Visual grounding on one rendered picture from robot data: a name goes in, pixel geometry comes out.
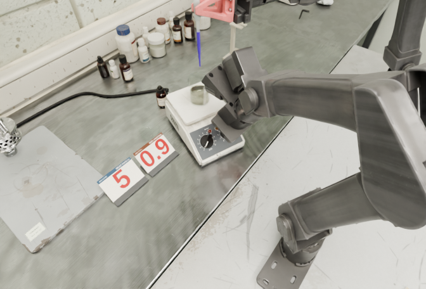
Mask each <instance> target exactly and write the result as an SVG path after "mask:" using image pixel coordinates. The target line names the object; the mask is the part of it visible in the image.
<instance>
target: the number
mask: <svg viewBox="0 0 426 289"><path fill-rule="evenodd" d="M141 175H142V173H140V171H139V170H138V168H137V167H136V166H135V165H134V164H133V162H132V161H131V160H130V161H128V163H126V164H125V165H123V166H122V167H121V168H120V169H118V170H117V171H116V172H114V173H113V174H112V175H111V176H109V177H108V178H107V179H105V180H104V181H103V182H102V183H100V185H101V186H102V187H103V189H104V190H105V191H106V192H107V193H108V194H109V195H110V197H111V198H112V199H114V198H115V197H116V196H117V195H118V194H120V193H121V192H122V191H124V190H125V189H126V188H127V187H128V186H129V185H130V184H132V183H133V182H134V181H135V180H137V178H139V177H140V176H141Z"/></svg>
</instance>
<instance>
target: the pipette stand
mask: <svg viewBox="0 0 426 289"><path fill-rule="evenodd" d="M229 25H231V40H230V52H229V53H228V54H227V55H226V56H225V57H223V60H224V59H225V58H226V57H227V56H229V55H231V54H232V52H233V51H234V50H237V49H238V48H235V35H236V28H238V29H243V27H246V26H247V24H246V23H245V24H243V22H242V23H238V24H235V23H234V22H231V23H230V24H229ZM241 25H242V26H243V27H242V26H241Z"/></svg>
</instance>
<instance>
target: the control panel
mask: <svg viewBox="0 0 426 289"><path fill-rule="evenodd" d="M208 130H211V133H209V132H208ZM209 134H211V135H212V139H213V140H214V143H213V145H212V146H211V147H210V148H204V147H203V146H202V145H201V143H200V140H201V138H202V136H204V135H209ZM190 136H191V138H192V140H193V142H194V144H195V146H196V148H197V151H198V153H199V155H200V157H201V159H202V160H205V159H206V158H209V157H211V156H213V155H215V154H217V153H219V152H221V151H223V150H226V149H228V148H230V147H232V146H234V145H236V144H238V143H241V142H242V141H243V139H242V137H241V136H240V137H239V138H237V139H236V140H235V141H233V142H232V143H228V142H227V141H226V140H225V139H224V138H223V137H222V136H221V133H220V130H219V129H218V130H216V129H215V126H214V125H213V124H209V125H207V126H205V127H202V128H200V129H197V130H195V131H193V132H191V133H190Z"/></svg>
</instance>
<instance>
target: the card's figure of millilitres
mask: <svg viewBox="0 0 426 289"><path fill-rule="evenodd" d="M171 150H173V149H172V147H171V146H170V144H169V143H168V142H167V141H166V139H165V138H164V137H163V136H161V137H159V138H158V139H157V140H156V141H154V142H153V143H152V144H151V145H149V146H148V147H146V148H145V149H144V150H143V151H141V152H140V153H139V154H137V155H136V156H137V158H138V159H139V161H140V162H141V163H142V164H143V165H144V167H145V168H146V169H147V170H148V169H150V168H151V167H152V166H154V165H155V164H156V163H157V162H158V161H159V160H161V159H162V158H163V157H164V156H166V154H168V153H169V152H170V151H171Z"/></svg>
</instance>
